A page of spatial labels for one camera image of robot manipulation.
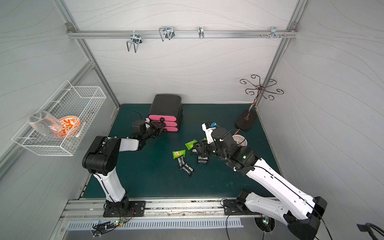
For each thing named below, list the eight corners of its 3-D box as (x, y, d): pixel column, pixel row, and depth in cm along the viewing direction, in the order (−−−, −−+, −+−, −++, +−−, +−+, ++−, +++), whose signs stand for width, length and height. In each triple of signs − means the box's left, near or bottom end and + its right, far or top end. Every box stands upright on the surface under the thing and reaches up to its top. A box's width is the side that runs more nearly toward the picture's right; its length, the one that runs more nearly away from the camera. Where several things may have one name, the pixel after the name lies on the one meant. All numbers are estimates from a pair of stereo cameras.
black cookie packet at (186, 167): (181, 169, 88) (181, 167, 86) (185, 164, 90) (185, 162, 88) (190, 176, 85) (189, 175, 83) (194, 171, 87) (194, 169, 85)
